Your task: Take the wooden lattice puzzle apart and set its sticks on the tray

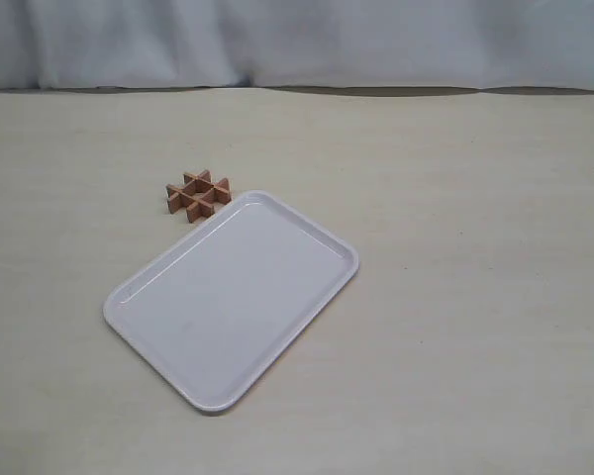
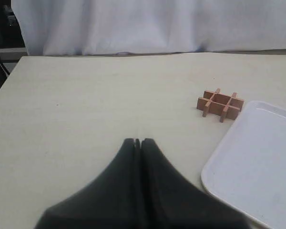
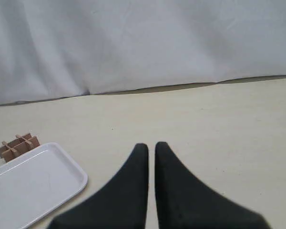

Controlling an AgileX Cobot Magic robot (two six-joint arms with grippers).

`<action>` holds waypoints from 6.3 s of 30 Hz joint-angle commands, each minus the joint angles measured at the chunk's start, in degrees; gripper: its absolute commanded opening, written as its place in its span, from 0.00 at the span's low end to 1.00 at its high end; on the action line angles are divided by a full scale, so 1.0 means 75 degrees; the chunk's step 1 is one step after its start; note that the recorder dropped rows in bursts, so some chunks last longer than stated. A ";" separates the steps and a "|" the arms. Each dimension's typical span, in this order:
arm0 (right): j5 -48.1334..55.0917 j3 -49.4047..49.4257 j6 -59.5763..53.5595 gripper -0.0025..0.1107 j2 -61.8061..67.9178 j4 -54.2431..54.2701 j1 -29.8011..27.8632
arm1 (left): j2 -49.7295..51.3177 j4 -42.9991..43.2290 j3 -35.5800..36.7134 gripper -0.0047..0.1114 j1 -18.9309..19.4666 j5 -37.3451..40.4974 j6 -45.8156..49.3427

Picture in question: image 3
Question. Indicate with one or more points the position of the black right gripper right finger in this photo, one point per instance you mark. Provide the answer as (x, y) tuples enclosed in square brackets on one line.
[(184, 202)]

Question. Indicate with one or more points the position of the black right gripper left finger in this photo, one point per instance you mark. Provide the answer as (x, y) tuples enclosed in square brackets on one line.
[(120, 204)]

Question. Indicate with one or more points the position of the brown wooden block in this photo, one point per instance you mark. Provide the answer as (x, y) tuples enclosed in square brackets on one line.
[(19, 146)]

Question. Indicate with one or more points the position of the white plastic tray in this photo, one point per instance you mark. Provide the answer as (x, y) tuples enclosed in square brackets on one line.
[(36, 183)]

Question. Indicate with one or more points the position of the white backdrop cloth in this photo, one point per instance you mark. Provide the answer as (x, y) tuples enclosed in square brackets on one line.
[(62, 48)]

